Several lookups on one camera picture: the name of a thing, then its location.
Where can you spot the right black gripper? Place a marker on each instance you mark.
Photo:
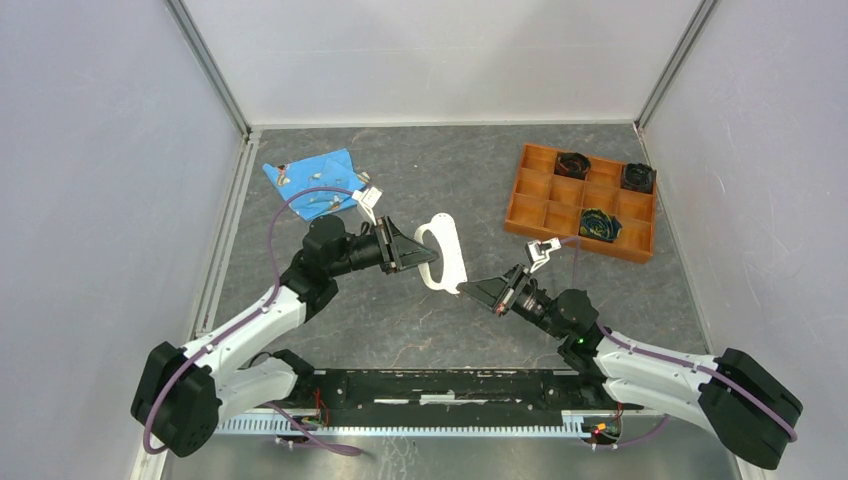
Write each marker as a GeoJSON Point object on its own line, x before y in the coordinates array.
{"type": "Point", "coordinates": [492, 293]}

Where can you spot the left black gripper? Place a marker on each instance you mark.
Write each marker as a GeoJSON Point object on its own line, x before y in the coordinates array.
{"type": "Point", "coordinates": [396, 250]}

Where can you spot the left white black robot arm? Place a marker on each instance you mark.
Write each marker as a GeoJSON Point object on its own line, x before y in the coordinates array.
{"type": "Point", "coordinates": [185, 392]}

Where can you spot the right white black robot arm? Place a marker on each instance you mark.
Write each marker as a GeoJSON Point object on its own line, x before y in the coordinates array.
{"type": "Point", "coordinates": [731, 396]}

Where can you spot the orange compartment tray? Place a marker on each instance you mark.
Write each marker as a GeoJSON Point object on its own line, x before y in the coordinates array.
{"type": "Point", "coordinates": [543, 205]}

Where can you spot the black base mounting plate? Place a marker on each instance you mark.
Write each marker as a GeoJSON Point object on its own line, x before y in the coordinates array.
{"type": "Point", "coordinates": [448, 398]}

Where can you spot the blue patterned cloth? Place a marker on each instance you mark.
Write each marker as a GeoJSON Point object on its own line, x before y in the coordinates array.
{"type": "Point", "coordinates": [333, 169]}

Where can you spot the blue yellow rolled item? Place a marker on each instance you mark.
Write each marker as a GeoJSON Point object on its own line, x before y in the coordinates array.
{"type": "Point", "coordinates": [599, 225]}

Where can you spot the black rolled item red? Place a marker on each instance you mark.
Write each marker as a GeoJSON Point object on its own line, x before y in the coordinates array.
{"type": "Point", "coordinates": [572, 165]}

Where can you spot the black rolled item corner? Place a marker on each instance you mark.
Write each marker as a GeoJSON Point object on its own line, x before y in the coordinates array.
{"type": "Point", "coordinates": [638, 177]}

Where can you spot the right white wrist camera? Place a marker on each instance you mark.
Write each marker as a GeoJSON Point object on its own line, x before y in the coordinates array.
{"type": "Point", "coordinates": [539, 252]}

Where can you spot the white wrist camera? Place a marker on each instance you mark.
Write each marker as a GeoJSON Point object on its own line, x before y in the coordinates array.
{"type": "Point", "coordinates": [366, 200]}
{"type": "Point", "coordinates": [539, 252]}

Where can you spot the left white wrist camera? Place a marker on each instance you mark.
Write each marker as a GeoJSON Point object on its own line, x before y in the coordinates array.
{"type": "Point", "coordinates": [366, 200]}

